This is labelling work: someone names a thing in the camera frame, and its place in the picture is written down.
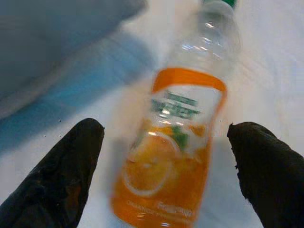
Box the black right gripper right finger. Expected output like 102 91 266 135
227 121 304 228

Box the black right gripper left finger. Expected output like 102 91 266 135
0 118 105 228

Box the grey bear pillow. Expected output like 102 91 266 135
0 0 148 119

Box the orange juice plastic bottle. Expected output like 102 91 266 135
109 0 240 228

